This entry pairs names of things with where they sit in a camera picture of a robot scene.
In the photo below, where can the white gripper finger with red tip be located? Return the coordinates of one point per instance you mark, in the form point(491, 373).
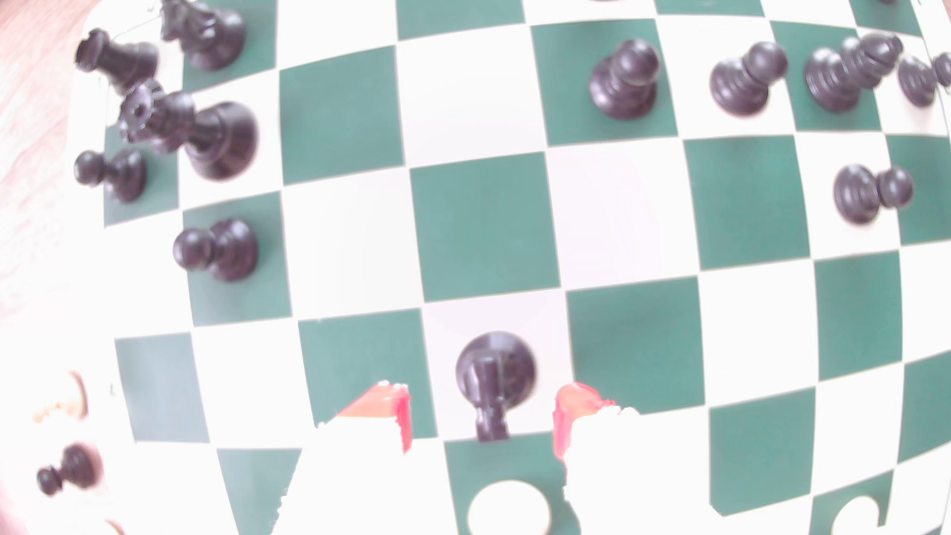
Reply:
point(356, 483)
point(631, 483)

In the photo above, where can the black chess knight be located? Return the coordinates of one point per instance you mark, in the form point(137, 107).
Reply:
point(494, 371)

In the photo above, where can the white chess pawn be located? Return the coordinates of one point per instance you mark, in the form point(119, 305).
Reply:
point(509, 511)

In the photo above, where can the white chess piece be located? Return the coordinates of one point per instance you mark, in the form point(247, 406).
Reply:
point(856, 518)
point(63, 397)

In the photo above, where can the black chess pawn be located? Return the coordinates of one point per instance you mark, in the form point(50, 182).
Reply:
point(858, 195)
point(920, 80)
point(122, 176)
point(74, 468)
point(227, 250)
point(622, 82)
point(739, 83)

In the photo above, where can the green and white chess mat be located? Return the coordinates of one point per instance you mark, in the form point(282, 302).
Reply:
point(483, 223)

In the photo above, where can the black chess queen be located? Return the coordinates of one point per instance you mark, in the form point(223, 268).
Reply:
point(219, 141)

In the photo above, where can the black chess bishop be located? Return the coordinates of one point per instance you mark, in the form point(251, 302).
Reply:
point(836, 78)

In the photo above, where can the black chess rook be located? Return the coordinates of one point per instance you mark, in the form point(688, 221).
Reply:
point(126, 61)

